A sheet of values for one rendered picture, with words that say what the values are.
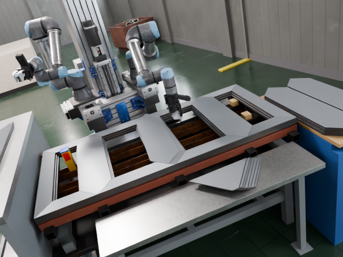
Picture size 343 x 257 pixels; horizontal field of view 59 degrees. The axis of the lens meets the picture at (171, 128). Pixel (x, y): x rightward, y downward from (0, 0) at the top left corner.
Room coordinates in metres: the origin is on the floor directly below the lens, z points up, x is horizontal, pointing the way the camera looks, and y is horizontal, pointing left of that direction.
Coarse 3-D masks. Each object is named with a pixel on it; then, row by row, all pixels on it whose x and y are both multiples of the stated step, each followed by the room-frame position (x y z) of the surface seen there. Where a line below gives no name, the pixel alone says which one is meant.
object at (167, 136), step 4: (160, 136) 1.73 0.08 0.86; (164, 136) 1.71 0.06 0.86; (168, 136) 1.70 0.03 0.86; (148, 140) 1.72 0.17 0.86; (152, 140) 1.70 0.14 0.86; (156, 140) 1.69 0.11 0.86; (160, 140) 1.67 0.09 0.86; (164, 140) 1.66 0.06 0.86; (144, 144) 1.68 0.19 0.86; (148, 144) 1.66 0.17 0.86; (152, 144) 1.65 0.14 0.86
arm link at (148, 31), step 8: (144, 24) 2.16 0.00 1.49; (152, 24) 2.15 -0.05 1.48; (144, 32) 2.13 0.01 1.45; (152, 32) 2.13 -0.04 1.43; (144, 40) 2.15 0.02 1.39; (152, 40) 2.19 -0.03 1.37; (144, 48) 2.39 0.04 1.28; (152, 48) 2.36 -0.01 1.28; (144, 56) 2.48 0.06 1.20; (152, 56) 2.45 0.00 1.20
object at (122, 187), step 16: (224, 96) 2.13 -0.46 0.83; (240, 96) 2.01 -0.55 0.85; (256, 112) 1.78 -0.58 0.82; (128, 128) 1.99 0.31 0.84; (272, 128) 1.50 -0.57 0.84; (176, 144) 1.58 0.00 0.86; (240, 144) 1.45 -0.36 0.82; (176, 160) 1.41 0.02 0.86; (192, 160) 1.40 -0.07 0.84; (112, 176) 1.44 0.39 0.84; (144, 176) 1.34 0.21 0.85; (112, 192) 1.31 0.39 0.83; (64, 208) 1.26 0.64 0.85
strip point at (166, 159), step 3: (171, 153) 1.49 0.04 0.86; (174, 153) 1.48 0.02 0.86; (165, 156) 1.48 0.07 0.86; (168, 156) 1.47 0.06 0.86; (171, 156) 1.46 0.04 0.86; (174, 156) 1.46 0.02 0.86; (156, 159) 1.47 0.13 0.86; (159, 159) 1.46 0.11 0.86; (162, 159) 1.46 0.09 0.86; (165, 159) 1.45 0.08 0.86; (168, 159) 1.44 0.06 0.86; (171, 159) 1.43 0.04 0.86; (159, 162) 1.43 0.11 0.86; (162, 162) 1.43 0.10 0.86; (165, 162) 1.42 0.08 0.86; (168, 162) 1.41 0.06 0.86
